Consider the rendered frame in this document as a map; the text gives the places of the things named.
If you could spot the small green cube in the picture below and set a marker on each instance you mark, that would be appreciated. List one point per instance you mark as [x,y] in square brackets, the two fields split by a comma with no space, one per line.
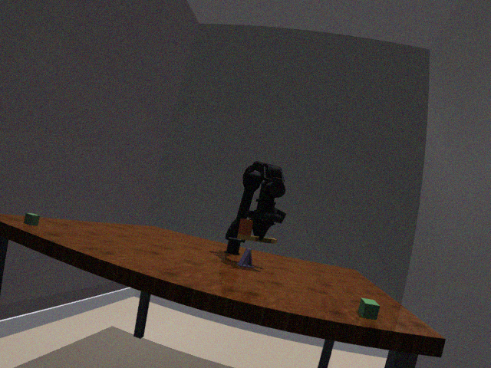
[368,308]
[31,219]

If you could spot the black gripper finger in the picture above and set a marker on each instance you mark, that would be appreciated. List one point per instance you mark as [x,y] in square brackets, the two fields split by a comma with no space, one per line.
[263,228]
[255,227]

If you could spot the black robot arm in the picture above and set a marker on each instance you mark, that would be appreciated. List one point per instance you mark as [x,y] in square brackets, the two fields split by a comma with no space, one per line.
[273,187]

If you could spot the purple triangular wedge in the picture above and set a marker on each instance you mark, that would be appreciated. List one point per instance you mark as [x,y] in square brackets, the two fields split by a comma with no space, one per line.
[246,259]

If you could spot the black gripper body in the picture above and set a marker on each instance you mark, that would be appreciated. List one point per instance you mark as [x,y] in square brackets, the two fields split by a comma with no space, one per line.
[263,211]

